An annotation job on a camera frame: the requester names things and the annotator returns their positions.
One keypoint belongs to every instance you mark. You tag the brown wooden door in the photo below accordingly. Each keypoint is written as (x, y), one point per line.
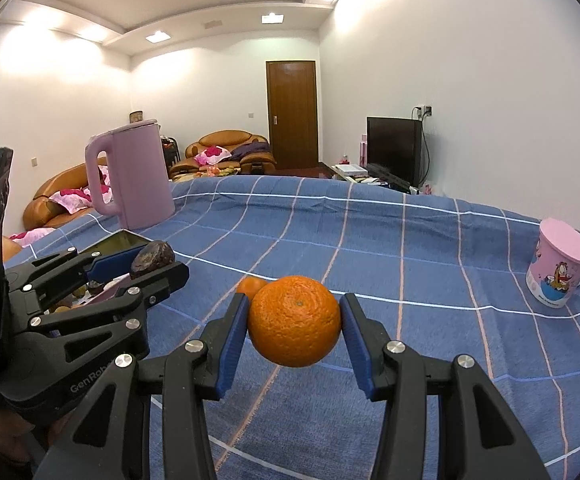
(291, 110)

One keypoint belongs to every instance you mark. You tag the black television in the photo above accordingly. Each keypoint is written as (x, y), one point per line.
(393, 147)

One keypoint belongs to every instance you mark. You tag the tall pink box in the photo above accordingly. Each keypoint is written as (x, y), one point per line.
(364, 150)

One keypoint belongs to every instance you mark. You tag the square ceiling light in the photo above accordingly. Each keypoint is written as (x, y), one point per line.
(158, 37)
(273, 17)

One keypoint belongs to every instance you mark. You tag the pink electric kettle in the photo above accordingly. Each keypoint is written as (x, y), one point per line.
(140, 175)

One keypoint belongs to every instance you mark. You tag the white flat box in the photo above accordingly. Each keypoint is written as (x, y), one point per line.
(349, 170)

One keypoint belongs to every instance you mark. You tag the long brown leather sofa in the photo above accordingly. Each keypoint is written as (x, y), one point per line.
(55, 212)

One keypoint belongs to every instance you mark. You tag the person's left hand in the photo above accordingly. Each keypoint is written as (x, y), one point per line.
(0, 435)

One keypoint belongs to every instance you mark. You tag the small orange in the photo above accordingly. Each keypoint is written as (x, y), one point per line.
(251, 286)

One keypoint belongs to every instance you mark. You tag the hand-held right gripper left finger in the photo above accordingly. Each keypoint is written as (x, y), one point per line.
(232, 345)

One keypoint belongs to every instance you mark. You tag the pink tin box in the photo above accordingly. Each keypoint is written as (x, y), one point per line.
(120, 242)

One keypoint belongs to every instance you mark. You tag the purple cloth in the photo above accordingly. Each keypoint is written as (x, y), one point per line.
(251, 151)

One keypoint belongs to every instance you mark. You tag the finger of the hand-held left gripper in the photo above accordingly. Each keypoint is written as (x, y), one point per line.
(165, 278)
(115, 262)

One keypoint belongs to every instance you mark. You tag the pink floral pillow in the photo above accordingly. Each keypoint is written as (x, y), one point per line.
(212, 154)
(72, 199)
(30, 236)

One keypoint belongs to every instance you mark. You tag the large orange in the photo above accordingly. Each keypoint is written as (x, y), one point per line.
(295, 320)

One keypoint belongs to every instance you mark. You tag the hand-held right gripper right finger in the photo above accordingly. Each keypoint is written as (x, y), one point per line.
(357, 345)

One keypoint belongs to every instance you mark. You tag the dark wrinkled passion fruit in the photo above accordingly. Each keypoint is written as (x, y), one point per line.
(152, 258)

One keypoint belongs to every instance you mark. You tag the blue checked blanket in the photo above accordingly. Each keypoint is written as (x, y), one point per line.
(419, 280)

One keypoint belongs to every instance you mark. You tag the small brown leather sofa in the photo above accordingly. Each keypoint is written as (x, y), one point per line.
(227, 139)

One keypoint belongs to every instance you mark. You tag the pink cartoon cup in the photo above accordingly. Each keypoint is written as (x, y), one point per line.
(554, 260)

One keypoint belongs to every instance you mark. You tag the ceiling air vent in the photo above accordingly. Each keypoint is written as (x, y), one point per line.
(213, 23)

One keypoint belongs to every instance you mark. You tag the wall power socket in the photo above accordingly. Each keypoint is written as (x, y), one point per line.
(422, 110)

